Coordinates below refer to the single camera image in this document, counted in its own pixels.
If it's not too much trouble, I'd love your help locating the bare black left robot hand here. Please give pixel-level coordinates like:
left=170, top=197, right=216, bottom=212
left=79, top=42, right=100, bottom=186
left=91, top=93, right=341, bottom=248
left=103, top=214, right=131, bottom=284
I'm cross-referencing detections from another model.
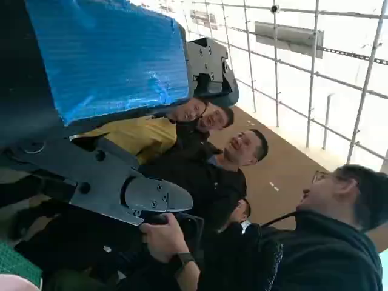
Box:
left=0, top=0, right=240, bottom=227

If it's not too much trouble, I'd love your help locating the pink bowl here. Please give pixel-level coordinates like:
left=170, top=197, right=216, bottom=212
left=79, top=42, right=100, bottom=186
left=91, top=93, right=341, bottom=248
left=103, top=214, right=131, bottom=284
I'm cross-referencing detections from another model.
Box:
left=0, top=277, right=42, bottom=291

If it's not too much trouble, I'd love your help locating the person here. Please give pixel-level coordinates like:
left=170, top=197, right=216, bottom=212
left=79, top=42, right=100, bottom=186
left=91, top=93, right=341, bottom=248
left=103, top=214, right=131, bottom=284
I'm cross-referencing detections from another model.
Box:
left=139, top=164, right=388, bottom=291
left=142, top=129, right=269, bottom=219
left=175, top=105, right=236, bottom=146
left=218, top=196, right=252, bottom=234
left=83, top=98, right=210, bottom=164

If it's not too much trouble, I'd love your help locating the grey ceiling light panel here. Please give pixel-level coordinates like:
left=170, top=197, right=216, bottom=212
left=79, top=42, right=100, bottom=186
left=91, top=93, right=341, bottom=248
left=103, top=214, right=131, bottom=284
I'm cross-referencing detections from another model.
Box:
left=254, top=21, right=324, bottom=59

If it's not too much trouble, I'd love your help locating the green cutting mat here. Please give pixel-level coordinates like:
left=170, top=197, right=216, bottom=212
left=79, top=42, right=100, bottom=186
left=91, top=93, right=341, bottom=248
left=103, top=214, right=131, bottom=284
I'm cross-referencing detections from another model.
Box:
left=0, top=241, right=43, bottom=287

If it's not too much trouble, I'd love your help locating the white pipe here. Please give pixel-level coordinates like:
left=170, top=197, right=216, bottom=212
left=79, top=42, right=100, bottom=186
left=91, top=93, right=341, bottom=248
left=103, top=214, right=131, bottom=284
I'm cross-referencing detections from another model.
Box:
left=323, top=93, right=334, bottom=149

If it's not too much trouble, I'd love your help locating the metal grid frame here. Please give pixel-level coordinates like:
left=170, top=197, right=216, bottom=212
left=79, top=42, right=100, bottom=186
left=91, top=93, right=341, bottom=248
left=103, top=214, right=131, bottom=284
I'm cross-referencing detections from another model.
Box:
left=169, top=0, right=388, bottom=170

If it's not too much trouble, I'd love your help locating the perforated metal rail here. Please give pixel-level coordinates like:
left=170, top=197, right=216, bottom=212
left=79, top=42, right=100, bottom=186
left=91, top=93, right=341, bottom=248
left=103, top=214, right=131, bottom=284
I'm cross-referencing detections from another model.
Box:
left=318, top=45, right=388, bottom=66

